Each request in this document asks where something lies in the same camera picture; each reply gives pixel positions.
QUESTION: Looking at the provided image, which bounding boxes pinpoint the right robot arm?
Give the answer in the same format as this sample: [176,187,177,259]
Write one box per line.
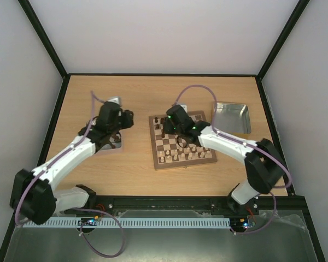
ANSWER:
[163,104,287,214]

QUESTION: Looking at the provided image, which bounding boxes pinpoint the wooden chess board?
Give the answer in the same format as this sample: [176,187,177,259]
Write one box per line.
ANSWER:
[149,115,217,170]

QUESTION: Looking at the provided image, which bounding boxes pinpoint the left metal tin tray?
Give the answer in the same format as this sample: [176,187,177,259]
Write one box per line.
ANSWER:
[98,132,124,154]

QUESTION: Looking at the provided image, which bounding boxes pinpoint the metal tin tray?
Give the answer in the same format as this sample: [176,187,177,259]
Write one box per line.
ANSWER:
[211,102,251,136]
[98,132,124,154]

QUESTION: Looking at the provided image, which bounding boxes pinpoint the right metal tin tray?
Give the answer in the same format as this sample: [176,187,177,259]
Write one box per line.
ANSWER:
[211,102,251,136]

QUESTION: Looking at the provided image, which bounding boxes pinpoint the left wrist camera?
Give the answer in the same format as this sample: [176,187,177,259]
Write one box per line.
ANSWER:
[108,96,122,106]

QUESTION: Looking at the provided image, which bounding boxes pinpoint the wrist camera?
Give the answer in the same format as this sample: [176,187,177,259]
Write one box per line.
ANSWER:
[178,103,187,111]
[108,96,122,106]

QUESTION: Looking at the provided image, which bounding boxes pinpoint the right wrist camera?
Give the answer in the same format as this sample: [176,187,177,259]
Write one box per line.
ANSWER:
[178,103,187,111]

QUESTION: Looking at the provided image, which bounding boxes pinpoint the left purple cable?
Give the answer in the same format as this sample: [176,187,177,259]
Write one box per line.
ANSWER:
[14,91,126,257]

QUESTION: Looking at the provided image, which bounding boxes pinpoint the purple cable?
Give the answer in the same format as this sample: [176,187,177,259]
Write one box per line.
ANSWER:
[174,85,293,235]
[14,91,126,257]

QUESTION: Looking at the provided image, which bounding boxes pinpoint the light blue cable duct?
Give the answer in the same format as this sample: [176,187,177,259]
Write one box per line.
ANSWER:
[23,217,230,229]

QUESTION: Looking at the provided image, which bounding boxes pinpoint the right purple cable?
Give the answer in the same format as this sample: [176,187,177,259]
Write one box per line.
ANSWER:
[174,85,293,235]

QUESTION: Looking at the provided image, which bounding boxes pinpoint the black frame base rail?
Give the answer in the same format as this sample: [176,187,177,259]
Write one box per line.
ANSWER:
[62,193,307,216]

